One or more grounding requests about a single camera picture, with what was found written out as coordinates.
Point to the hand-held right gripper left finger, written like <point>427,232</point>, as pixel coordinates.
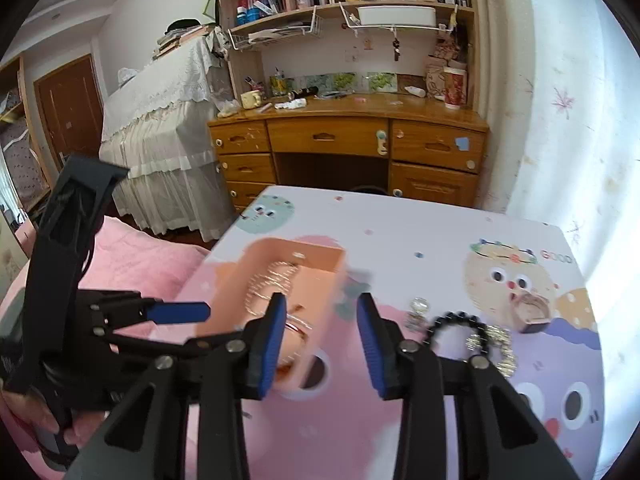
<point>270,350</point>

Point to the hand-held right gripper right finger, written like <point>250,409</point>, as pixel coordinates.
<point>372,350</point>

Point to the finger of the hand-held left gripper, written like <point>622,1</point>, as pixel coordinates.
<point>75,200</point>
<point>180,312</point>

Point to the pink jewelry box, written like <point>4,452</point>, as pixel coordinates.
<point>320,270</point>

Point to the person's left hand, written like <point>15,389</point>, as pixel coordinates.
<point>27,412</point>

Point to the pink blanket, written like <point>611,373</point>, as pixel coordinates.
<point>130,260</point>

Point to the wooden wardrobe shelf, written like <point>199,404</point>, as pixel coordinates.
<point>20,125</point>

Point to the brown wooden door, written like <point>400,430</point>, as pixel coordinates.
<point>70,105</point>

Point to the white lace piano cover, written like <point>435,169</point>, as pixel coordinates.
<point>150,110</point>

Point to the cartoon printed table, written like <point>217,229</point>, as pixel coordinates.
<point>425,240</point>

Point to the clear plastic bag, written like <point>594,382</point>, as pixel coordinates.
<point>227,108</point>

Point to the stack of books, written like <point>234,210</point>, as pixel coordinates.
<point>175,40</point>

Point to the yellow mug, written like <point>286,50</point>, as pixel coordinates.
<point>252,98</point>

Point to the black hat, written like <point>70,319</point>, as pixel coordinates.
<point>182,23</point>

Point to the wooden desk with hutch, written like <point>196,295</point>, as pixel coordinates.
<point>250,67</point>

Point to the wooden desk with drawers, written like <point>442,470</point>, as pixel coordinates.
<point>325,135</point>

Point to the glass jar with pens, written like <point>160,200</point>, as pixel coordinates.
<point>277,85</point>

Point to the crumpled white tissue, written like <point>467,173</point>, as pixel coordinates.
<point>292,105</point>

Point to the white lotion bottle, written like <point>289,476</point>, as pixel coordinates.
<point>415,91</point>

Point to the red patterned paper cup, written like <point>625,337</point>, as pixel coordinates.
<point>455,87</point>

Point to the patterned gift bag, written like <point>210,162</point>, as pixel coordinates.
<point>434,80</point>

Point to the hanging keys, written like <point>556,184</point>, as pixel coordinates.
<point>396,49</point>

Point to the white floral curtain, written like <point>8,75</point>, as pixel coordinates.
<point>565,110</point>

